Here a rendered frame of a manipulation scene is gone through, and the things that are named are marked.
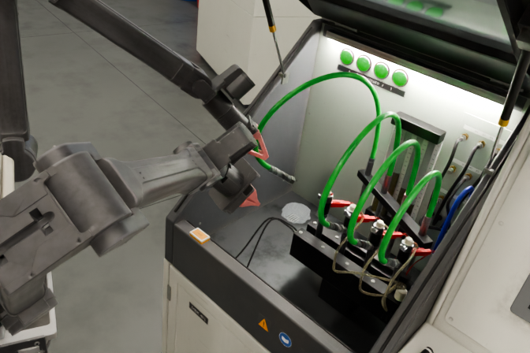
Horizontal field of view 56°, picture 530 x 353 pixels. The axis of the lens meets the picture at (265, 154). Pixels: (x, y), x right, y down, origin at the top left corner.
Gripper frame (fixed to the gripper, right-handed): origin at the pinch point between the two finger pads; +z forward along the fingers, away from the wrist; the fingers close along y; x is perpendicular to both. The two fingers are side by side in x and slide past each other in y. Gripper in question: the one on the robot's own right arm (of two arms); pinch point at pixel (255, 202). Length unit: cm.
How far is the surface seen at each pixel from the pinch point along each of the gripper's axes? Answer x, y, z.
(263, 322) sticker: -4.7, -21.9, 28.0
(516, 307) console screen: -40, 22, 36
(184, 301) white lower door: 24, -41, 35
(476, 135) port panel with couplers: -6, 49, 36
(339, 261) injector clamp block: -3.2, 1.6, 36.3
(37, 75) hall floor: 363, -83, 93
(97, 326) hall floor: 82, -99, 75
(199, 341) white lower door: 16, -46, 44
